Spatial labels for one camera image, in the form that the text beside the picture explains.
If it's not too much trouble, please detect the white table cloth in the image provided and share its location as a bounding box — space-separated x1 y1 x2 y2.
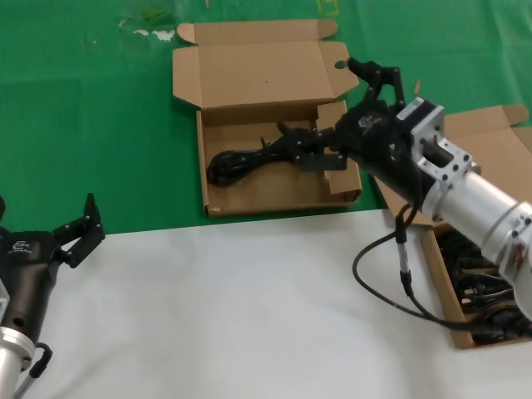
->
0 206 532 399

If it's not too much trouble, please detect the green table cloth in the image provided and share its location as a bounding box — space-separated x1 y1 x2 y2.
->
0 0 532 240

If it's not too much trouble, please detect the open cardboard box with holes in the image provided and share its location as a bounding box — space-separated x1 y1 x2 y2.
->
171 18 362 219

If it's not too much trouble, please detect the open cardboard box of cables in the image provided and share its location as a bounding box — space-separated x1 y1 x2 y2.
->
365 104 532 350

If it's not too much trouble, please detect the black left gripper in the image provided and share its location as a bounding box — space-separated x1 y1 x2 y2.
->
0 193 107 339

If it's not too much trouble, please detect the black power cable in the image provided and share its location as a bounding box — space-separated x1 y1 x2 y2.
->
206 135 300 188

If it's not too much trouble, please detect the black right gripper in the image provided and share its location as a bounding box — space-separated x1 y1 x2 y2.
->
277 57 433 209

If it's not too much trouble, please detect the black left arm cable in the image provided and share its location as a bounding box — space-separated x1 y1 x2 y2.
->
12 341 54 399

